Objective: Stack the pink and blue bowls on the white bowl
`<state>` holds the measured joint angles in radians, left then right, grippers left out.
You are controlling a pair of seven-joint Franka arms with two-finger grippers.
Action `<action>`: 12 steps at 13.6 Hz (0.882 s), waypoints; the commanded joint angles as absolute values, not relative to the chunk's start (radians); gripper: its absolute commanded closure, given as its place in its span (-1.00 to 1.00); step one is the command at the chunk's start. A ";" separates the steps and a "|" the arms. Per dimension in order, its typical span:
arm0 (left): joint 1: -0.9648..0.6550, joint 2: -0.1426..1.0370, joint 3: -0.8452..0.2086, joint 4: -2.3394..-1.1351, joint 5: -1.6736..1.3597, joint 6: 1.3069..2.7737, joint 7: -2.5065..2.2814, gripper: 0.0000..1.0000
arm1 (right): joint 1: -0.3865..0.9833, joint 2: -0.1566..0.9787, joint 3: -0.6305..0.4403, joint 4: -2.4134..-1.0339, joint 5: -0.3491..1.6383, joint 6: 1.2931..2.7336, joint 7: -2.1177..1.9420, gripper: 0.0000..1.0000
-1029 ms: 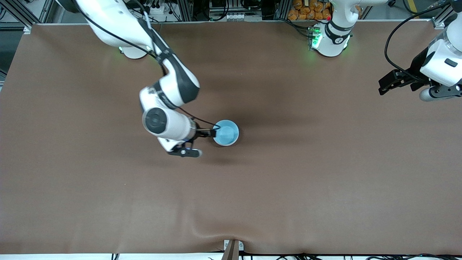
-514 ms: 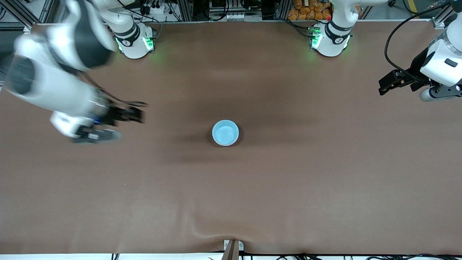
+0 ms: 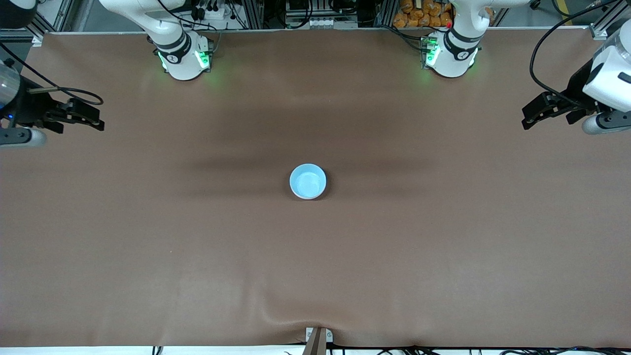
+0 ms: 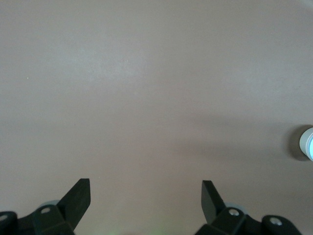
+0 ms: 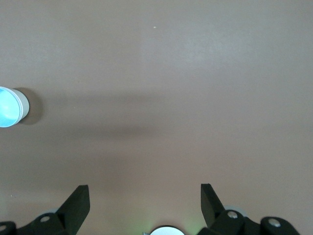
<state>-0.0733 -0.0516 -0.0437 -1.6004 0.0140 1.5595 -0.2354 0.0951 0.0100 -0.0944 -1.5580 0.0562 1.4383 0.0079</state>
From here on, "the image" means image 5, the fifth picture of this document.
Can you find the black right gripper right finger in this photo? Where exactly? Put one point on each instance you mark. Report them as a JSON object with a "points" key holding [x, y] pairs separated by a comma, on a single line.
{"points": [[211, 210]]}

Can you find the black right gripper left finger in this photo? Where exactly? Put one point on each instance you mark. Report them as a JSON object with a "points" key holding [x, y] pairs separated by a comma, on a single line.
{"points": [[73, 213]]}

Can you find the blue bowl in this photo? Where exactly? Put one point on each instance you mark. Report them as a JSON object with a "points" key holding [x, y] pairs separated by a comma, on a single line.
{"points": [[8, 107]]}

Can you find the white bowl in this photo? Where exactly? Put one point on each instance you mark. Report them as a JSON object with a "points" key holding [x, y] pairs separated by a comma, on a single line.
{"points": [[25, 105]]}

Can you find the brown table cover mat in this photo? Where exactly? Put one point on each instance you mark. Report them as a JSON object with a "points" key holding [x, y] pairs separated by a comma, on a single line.
{"points": [[156, 73]]}

